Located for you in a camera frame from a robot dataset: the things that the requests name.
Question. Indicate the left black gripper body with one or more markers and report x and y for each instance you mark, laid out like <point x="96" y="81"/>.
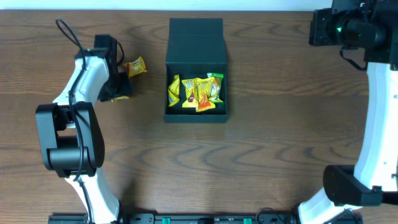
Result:
<point x="117" y="86"/>

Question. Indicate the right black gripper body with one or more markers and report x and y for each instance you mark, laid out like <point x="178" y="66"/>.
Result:
<point x="329" y="30"/>

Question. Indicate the orange Lemond snack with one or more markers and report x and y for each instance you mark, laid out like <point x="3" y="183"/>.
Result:
<point x="120" y="98"/>
<point x="136" y="67"/>

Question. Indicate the yellow chocolate snack packet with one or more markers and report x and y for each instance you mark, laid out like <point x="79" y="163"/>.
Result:
<point x="191" y="93"/>

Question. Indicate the dark green box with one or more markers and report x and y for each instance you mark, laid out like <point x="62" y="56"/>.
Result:
<point x="195" y="48"/>

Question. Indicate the yellow peanut butter snack packet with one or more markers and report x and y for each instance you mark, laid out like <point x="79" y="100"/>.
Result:
<point x="204" y="87"/>

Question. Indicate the green Apollo snack packet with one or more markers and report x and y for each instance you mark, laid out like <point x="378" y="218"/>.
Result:
<point x="216" y="87"/>

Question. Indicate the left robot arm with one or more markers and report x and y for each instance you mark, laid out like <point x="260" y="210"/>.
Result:
<point x="71" y="141"/>

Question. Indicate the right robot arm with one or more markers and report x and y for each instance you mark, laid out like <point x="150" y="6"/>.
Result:
<point x="372" y="181"/>

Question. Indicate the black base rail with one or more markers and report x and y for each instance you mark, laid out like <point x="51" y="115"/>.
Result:
<point x="149" y="218"/>

